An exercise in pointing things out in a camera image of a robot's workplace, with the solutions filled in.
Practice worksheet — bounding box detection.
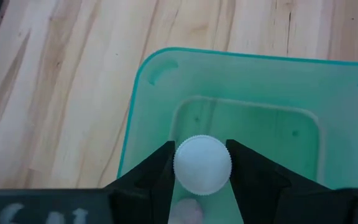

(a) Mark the teal plastic bin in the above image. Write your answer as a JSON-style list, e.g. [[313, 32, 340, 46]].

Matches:
[[116, 47, 358, 224]]

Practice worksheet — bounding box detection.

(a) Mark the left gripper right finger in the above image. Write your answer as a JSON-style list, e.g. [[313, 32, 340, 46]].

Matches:
[[226, 139, 354, 224]]

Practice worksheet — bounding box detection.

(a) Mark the small clear pill bottle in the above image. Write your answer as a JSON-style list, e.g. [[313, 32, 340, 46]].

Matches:
[[168, 134, 233, 224]]

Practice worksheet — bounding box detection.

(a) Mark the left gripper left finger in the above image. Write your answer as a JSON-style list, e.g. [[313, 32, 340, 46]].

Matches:
[[104, 140, 176, 224]]

